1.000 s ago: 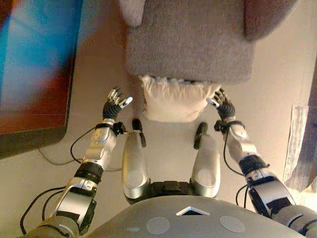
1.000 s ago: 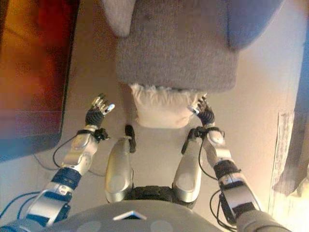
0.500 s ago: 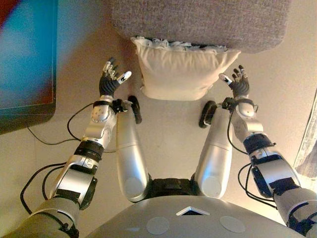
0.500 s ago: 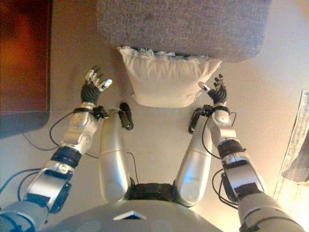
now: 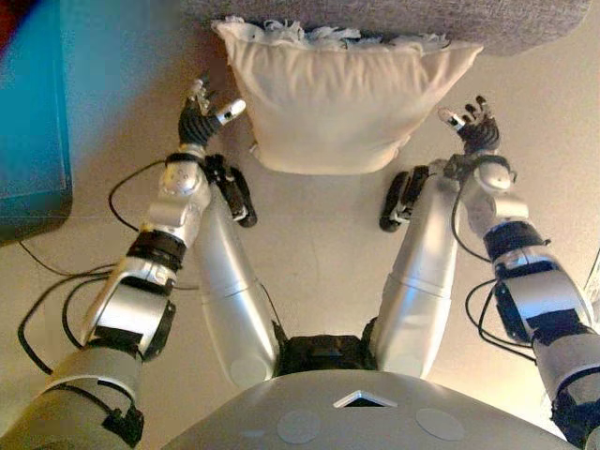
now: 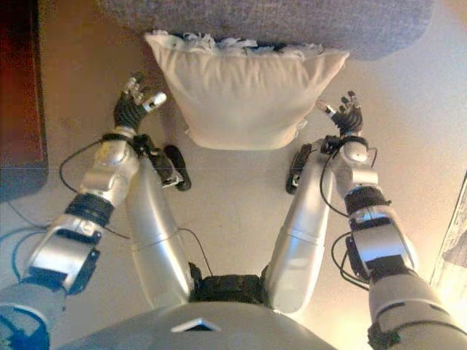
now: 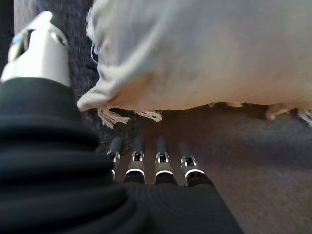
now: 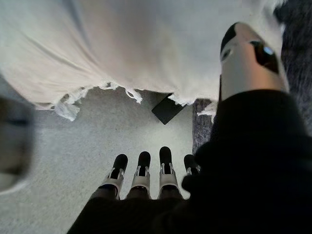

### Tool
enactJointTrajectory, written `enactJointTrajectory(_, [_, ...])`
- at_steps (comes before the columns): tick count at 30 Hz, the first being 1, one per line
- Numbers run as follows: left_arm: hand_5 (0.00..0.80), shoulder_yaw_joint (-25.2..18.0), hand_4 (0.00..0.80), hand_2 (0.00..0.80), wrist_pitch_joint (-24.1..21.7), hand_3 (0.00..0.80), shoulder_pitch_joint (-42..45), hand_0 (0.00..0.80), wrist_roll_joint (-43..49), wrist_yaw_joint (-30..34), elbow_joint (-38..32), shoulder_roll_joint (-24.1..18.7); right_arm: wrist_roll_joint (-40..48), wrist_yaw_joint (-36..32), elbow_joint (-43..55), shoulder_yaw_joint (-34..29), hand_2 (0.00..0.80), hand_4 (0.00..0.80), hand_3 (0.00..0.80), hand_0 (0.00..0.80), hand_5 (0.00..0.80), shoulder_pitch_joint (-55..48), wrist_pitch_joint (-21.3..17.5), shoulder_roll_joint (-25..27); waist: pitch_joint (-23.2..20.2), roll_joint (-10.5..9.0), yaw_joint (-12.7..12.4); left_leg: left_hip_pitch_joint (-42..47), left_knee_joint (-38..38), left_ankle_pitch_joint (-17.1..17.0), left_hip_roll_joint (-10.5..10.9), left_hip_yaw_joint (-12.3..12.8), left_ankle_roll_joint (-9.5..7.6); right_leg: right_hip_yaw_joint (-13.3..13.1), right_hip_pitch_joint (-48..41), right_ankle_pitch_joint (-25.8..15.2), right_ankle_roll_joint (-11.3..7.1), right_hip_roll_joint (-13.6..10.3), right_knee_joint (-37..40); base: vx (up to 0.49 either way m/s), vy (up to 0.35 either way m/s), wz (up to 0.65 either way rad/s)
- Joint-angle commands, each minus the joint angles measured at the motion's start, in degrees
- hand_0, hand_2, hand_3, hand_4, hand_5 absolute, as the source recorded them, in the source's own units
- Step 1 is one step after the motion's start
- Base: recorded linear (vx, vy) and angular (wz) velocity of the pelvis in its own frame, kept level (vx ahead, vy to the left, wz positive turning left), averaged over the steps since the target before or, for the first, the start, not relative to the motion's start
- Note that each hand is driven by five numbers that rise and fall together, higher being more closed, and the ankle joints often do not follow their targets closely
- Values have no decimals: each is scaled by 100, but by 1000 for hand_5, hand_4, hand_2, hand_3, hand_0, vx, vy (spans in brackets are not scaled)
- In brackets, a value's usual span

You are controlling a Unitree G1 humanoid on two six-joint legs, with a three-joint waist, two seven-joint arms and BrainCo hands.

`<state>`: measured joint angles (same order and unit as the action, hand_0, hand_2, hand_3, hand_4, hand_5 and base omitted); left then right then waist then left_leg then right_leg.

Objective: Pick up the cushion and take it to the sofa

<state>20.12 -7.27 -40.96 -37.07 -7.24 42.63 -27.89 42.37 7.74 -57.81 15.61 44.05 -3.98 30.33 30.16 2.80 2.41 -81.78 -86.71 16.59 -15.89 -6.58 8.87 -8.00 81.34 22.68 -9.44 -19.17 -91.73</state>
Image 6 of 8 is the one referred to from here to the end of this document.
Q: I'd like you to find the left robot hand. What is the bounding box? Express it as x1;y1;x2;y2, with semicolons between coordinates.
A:
113;71;168;135

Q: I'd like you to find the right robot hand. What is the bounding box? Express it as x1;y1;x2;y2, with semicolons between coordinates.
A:
317;90;365;138

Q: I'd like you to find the white fringed cushion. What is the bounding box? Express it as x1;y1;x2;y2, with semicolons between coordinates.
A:
143;31;350;151

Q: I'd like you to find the glossy brown wooden cabinet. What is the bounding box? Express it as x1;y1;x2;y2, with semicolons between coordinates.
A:
0;0;49;201

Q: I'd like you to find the grey fabric armchair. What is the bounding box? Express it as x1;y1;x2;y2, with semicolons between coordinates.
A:
100;0;435;61

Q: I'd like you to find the grey patterned floor mat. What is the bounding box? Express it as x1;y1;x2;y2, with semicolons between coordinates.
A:
430;171;467;292

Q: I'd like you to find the grey robot torso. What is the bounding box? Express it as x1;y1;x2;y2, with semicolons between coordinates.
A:
54;262;369;350

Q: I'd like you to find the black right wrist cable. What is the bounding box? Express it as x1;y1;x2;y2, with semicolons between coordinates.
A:
319;144;379;219

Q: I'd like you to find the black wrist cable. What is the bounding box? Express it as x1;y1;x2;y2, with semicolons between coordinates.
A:
319;144;379;219
58;139;110;195

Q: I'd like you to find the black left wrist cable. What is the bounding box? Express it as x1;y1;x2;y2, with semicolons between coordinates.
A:
58;139;110;195

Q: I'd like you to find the black floor cable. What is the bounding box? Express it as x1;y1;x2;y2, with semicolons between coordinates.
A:
7;200;49;235

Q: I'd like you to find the blue cable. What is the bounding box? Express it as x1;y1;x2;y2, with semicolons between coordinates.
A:
0;229;27;282

